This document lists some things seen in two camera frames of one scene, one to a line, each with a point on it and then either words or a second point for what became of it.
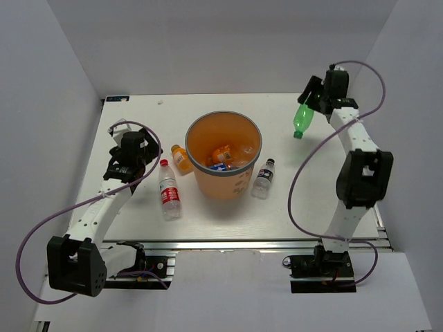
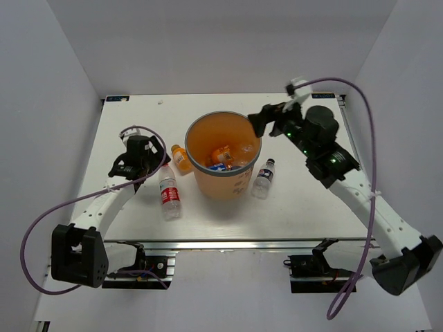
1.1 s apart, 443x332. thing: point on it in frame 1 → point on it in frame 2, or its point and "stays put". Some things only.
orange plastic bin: x=222 y=147 stays put
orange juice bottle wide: x=223 y=155 stays put
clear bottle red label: x=170 y=198 stays put
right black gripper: x=314 y=84 → x=267 y=113
